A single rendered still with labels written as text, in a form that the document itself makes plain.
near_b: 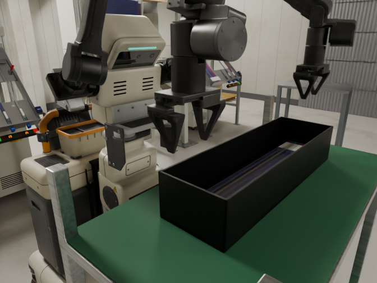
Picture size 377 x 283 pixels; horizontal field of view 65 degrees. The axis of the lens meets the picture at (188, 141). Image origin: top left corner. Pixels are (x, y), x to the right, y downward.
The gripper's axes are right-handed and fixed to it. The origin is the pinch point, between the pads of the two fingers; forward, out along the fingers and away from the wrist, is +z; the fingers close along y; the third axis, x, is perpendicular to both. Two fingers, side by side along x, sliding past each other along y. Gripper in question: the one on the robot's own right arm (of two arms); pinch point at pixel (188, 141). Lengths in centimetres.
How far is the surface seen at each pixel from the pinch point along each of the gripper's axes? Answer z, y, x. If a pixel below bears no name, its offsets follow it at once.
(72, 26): -27, 122, 264
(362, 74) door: 41, 523, 80
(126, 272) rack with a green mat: 19.9, -14.5, 1.2
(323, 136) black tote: 9, 49, -9
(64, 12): -41, 122, 276
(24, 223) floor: 113, 21, 182
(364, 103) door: 89, 523, 67
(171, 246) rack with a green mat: 19.8, -4.7, 0.0
